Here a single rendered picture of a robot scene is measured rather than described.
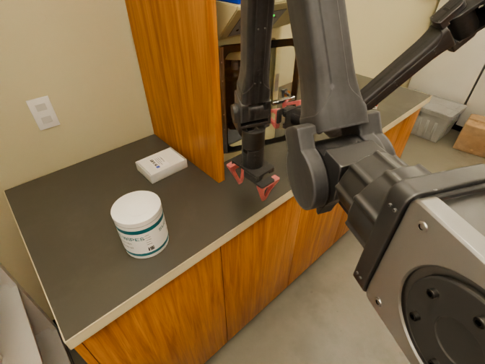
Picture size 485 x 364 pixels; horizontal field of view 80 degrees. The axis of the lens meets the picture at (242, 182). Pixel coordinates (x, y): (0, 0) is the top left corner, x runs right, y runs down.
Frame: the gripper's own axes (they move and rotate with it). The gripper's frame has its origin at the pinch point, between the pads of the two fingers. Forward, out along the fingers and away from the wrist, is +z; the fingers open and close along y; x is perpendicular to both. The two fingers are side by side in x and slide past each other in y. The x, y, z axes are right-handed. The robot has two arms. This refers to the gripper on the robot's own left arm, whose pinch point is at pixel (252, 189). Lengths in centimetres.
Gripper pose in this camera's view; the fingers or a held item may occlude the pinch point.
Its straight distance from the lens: 82.1
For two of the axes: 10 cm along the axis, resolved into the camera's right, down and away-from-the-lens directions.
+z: 0.0, 7.7, 6.4
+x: -7.4, 4.2, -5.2
